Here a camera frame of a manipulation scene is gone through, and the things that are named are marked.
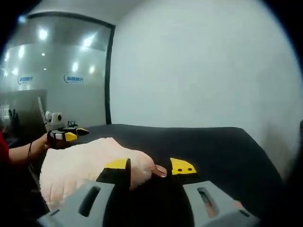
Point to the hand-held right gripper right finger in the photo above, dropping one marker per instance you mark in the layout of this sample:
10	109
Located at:
220	203

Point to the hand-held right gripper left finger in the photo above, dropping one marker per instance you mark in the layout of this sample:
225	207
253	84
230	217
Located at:
78	205

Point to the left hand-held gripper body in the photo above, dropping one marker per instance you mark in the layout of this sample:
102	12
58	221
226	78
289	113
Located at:
55	119

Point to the pink towel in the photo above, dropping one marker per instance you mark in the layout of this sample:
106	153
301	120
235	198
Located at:
82	160

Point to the person's right hand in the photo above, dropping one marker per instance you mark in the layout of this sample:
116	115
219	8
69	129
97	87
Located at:
238	205

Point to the person's left hand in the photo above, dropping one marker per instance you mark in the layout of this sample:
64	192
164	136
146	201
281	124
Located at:
45	142

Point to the small black stand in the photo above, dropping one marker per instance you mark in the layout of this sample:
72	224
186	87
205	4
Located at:
72	124

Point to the black wrist band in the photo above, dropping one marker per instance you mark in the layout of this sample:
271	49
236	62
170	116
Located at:
29	151

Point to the black table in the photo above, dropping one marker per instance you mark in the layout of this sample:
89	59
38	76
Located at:
213	146

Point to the black door frame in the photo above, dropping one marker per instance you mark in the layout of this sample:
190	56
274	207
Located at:
109	71

